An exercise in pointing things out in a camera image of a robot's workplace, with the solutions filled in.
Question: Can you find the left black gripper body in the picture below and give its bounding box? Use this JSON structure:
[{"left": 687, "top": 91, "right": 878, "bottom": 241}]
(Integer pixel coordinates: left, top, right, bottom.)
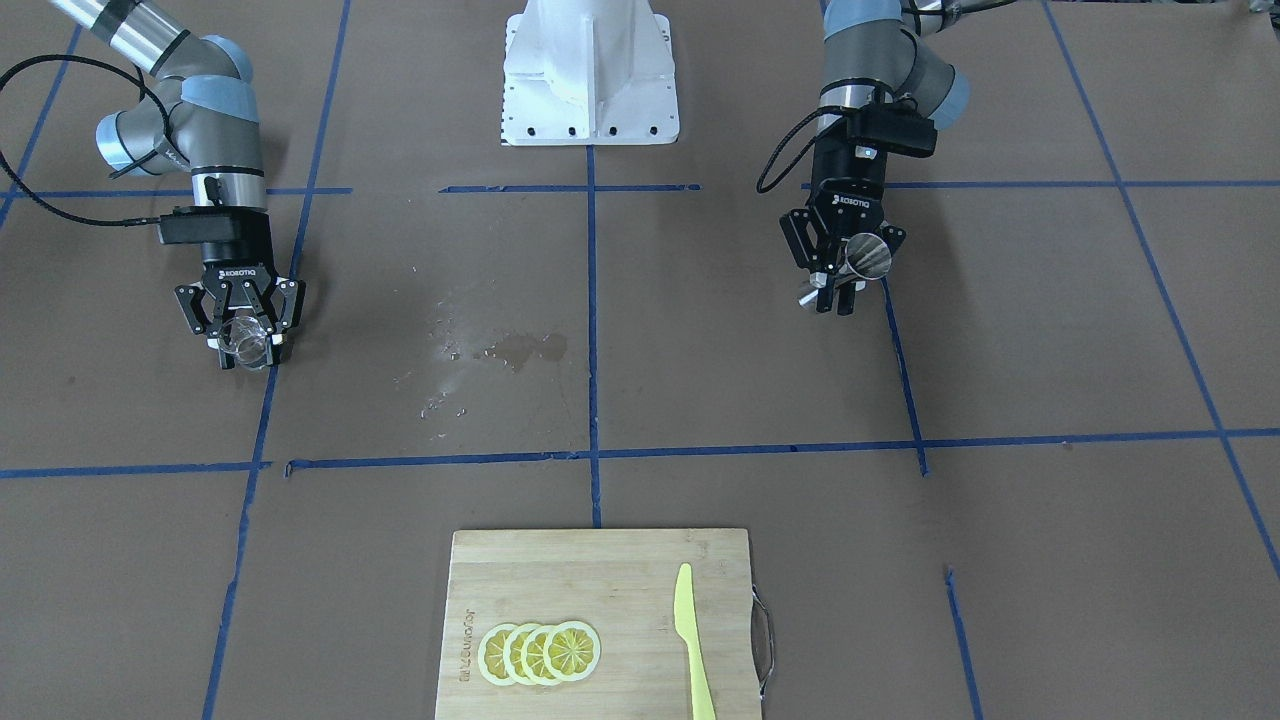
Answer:
[{"left": 808, "top": 100, "right": 891, "bottom": 236}]

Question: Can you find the clear glass cup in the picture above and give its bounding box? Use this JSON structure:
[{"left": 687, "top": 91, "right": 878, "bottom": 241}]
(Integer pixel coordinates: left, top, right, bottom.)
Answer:
[{"left": 218, "top": 315, "right": 273, "bottom": 372}]

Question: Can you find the bamboo cutting board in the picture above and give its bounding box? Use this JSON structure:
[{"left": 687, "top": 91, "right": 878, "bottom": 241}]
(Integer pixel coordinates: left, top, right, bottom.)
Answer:
[{"left": 434, "top": 528, "right": 763, "bottom": 719}]

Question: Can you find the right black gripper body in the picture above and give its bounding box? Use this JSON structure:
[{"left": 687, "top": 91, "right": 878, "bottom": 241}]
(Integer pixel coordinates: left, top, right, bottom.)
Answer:
[{"left": 198, "top": 208, "right": 276, "bottom": 316}]

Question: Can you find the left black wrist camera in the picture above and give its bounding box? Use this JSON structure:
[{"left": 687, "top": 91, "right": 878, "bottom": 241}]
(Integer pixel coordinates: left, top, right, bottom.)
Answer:
[{"left": 847, "top": 104, "right": 938, "bottom": 158}]

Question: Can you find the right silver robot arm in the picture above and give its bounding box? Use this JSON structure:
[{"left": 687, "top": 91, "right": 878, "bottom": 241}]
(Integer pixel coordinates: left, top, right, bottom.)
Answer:
[{"left": 58, "top": 1, "right": 305, "bottom": 369}]

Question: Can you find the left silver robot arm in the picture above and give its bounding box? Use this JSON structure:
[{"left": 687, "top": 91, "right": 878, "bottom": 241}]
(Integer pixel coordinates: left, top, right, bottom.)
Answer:
[{"left": 780, "top": 1, "right": 970, "bottom": 316}]

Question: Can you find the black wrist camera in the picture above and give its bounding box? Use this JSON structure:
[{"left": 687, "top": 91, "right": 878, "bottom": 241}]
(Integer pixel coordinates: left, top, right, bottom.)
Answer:
[
  {"left": 157, "top": 205, "right": 257, "bottom": 245},
  {"left": 847, "top": 104, "right": 938, "bottom": 158}
]

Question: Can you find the black camera cable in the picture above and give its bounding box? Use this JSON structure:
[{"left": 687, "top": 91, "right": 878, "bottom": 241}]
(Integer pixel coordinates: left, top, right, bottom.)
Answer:
[
  {"left": 0, "top": 55, "right": 191, "bottom": 227},
  {"left": 756, "top": 105, "right": 851, "bottom": 195}
]

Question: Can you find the yellow plastic knife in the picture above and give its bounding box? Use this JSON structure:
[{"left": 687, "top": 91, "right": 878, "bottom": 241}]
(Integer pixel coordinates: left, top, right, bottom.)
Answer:
[{"left": 673, "top": 562, "right": 716, "bottom": 719}]

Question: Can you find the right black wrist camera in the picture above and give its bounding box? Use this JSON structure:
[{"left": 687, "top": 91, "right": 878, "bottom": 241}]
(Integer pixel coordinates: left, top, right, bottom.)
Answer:
[{"left": 157, "top": 205, "right": 257, "bottom": 245}]

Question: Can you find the white pedestal column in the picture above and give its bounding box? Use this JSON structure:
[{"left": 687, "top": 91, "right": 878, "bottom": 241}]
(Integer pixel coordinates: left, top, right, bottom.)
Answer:
[{"left": 500, "top": 1, "right": 681, "bottom": 147}]

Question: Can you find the steel double jigger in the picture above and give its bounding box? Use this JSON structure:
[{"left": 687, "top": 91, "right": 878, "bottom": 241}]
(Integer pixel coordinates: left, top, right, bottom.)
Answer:
[{"left": 797, "top": 225, "right": 893, "bottom": 316}]

